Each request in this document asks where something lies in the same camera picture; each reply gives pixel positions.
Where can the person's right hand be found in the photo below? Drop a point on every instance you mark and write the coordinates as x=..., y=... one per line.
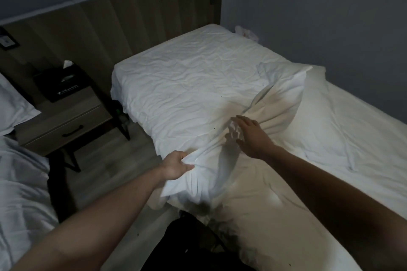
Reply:
x=254, y=139

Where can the person's left hand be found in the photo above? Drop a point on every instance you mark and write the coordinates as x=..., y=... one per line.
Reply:
x=176, y=167

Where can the white neighbouring bed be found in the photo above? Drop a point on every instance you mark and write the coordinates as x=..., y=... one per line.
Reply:
x=190, y=83

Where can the person's right forearm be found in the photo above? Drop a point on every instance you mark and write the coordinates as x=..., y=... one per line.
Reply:
x=343, y=204

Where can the person's left forearm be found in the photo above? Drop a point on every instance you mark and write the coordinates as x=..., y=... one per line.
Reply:
x=89, y=223

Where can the person's black trousers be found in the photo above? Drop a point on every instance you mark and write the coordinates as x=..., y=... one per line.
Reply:
x=190, y=242

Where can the white bag with red print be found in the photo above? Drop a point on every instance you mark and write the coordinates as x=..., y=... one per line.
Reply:
x=246, y=32

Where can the wooden nightstand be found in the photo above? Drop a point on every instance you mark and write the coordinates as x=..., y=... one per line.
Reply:
x=63, y=121

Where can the black tissue box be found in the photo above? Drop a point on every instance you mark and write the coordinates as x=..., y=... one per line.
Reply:
x=63, y=86

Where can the wooden headboard with ledge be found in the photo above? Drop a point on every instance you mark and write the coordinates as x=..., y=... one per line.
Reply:
x=111, y=26

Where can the white wrinkled duvet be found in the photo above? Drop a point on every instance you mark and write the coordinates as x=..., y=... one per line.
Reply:
x=25, y=216

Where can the black wall switch panel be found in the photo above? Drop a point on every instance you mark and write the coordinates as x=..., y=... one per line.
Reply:
x=6, y=40

